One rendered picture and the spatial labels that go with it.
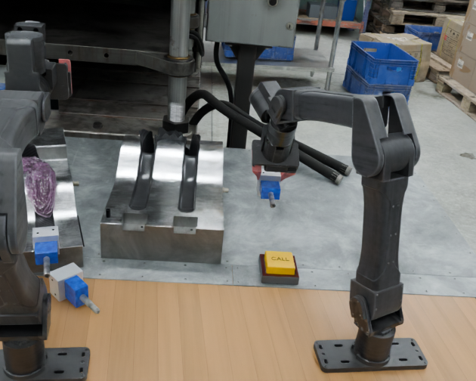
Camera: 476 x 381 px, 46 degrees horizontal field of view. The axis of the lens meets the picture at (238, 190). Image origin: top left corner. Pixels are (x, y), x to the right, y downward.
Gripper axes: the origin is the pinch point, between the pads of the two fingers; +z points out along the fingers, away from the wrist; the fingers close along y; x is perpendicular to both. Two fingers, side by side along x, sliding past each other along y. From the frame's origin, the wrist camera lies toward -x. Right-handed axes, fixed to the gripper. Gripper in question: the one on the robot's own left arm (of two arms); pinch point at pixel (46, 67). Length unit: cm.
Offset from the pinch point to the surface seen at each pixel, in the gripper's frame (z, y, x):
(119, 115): 82, -10, 38
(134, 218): -2.6, -16.6, 31.6
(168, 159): 19.3, -24.7, 27.2
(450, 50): 430, -328, 78
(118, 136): 65, -10, 39
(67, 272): -17.7, -4.3, 35.1
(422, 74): 402, -289, 97
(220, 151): 21, -38, 26
